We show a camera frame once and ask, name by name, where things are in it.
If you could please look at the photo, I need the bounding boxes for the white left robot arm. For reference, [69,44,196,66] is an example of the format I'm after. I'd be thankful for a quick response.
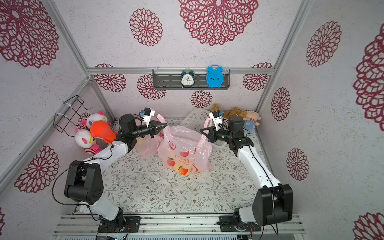
[64,114,167,233]

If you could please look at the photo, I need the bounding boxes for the black wire wall rack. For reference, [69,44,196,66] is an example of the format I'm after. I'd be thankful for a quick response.
[53,95,91,138]

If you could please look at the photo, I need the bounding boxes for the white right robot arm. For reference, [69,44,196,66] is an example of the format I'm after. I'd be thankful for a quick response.
[200,111,294,232]

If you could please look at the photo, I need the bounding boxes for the small doll blue outfit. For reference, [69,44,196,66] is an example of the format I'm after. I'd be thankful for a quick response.
[243,111,262,131]

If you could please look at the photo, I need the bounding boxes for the brown plush teddy bear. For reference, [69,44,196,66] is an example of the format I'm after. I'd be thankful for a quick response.
[211,104,247,120]

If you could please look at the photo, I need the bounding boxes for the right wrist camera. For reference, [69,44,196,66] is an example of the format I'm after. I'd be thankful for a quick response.
[209,110,223,131]

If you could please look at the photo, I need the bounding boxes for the orange plush dinosaur toy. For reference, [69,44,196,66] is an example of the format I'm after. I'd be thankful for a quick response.
[90,121,117,144]

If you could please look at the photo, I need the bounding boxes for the blue alarm clock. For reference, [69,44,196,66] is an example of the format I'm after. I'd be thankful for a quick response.
[206,65,224,88]

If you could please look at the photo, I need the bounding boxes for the pink plastic bag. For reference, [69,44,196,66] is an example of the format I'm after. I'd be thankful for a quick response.
[158,126,213,176]
[135,132,164,159]

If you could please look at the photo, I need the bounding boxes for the dark green alarm clock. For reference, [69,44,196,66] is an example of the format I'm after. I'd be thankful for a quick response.
[181,71,195,88]

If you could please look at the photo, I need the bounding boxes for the white plastic lattice basket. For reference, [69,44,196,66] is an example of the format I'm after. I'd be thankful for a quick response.
[181,108,229,149]

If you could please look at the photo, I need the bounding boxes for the white plush toy yellow glasses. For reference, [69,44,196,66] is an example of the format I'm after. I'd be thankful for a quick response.
[78,111,108,129]

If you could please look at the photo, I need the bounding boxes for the white pink striped plush toy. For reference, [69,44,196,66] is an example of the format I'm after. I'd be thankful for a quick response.
[74,130,102,156]

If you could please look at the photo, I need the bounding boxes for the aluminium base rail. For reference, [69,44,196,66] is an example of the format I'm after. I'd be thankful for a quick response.
[52,214,308,240]

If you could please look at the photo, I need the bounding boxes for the grey wall shelf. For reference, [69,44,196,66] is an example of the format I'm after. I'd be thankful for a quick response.
[152,70,231,91]

